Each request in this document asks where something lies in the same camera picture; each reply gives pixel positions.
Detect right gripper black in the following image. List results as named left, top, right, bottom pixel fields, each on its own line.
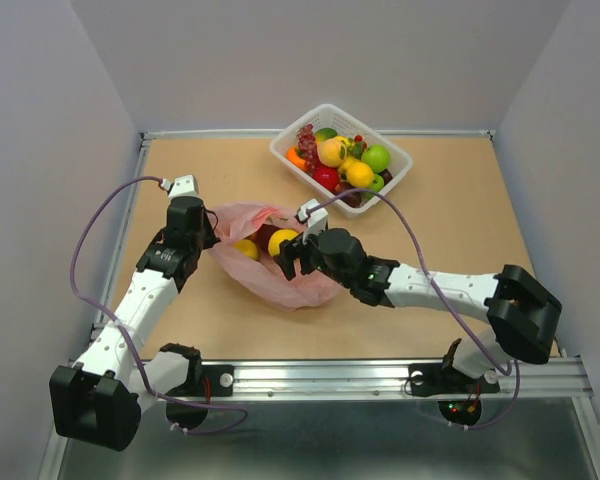
left=274, top=223, right=353, bottom=289

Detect yellow round fruit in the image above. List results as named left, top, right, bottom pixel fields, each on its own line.
left=267, top=229, right=298, bottom=257
left=233, top=238, right=260, bottom=261

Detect pink plastic bag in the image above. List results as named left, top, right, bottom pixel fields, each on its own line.
left=210, top=203, right=341, bottom=311

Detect dark red apple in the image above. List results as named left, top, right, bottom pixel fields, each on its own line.
left=255, top=224, right=279, bottom=255

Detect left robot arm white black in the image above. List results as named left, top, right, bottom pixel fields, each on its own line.
left=49, top=195, right=219, bottom=451

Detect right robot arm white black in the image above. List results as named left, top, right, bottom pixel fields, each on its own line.
left=274, top=228, right=562, bottom=390

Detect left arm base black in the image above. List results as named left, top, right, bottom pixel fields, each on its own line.
left=160, top=364, right=235, bottom=431

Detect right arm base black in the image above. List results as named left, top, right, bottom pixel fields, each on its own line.
left=402, top=339, right=500, bottom=429

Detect yellow round fruit in bag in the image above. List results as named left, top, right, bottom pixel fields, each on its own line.
left=233, top=238, right=260, bottom=261

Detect dark purple plum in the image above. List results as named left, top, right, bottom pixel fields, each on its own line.
left=334, top=181, right=363, bottom=208

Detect orange tangerine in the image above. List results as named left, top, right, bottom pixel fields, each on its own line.
left=286, top=147, right=309, bottom=172

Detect yellow bell pepper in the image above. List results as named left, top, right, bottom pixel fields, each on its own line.
left=337, top=156, right=357, bottom=176

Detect small green apple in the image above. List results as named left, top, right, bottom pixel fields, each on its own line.
left=368, top=174, right=385, bottom=192

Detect purple grape bunch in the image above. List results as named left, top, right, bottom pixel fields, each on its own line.
left=296, top=123, right=319, bottom=175

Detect small dark plum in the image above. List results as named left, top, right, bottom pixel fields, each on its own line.
left=379, top=169, right=393, bottom=185

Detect green yellow mango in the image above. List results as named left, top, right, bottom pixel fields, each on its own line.
left=314, top=127, right=338, bottom=143

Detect red cherries with leaves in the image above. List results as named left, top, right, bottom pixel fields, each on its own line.
left=347, top=135, right=367, bottom=159

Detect large green apple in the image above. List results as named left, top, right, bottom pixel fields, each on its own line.
left=361, top=145, right=391, bottom=173

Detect white plastic basket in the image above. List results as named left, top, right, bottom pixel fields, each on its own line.
left=269, top=103, right=414, bottom=220

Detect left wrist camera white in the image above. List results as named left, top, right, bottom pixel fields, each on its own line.
left=159, top=174, right=199, bottom=199

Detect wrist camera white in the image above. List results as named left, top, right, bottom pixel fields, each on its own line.
left=295, top=199, right=329, bottom=244
left=159, top=174, right=199, bottom=199

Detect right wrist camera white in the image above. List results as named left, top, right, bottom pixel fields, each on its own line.
left=295, top=199, right=329, bottom=244

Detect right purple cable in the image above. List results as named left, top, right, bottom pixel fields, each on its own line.
left=297, top=187, right=522, bottom=432

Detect aluminium front rail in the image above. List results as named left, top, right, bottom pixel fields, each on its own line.
left=59, top=356, right=594, bottom=402

